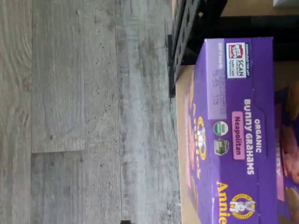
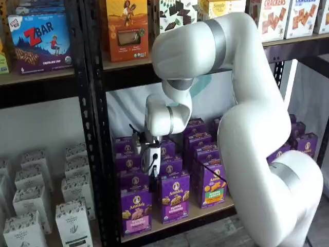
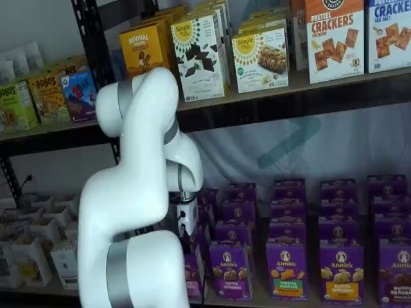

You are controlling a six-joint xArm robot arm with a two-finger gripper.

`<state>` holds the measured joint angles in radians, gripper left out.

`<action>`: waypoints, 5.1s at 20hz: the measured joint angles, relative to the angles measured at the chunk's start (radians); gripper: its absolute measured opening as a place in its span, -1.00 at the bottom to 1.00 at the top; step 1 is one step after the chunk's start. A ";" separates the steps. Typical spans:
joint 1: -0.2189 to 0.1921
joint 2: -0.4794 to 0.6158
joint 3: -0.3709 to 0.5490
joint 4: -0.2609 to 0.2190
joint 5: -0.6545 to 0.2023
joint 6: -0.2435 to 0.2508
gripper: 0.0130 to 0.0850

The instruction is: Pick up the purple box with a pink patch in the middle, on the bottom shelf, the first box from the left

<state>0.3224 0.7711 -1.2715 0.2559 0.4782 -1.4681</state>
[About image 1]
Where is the wooden shelf board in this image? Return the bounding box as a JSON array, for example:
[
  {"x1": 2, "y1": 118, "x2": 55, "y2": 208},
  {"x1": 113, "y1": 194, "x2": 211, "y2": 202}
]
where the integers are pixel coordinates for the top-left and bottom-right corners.
[
  {"x1": 174, "y1": 62, "x2": 299, "y2": 224},
  {"x1": 171, "y1": 0, "x2": 299, "y2": 17}
]

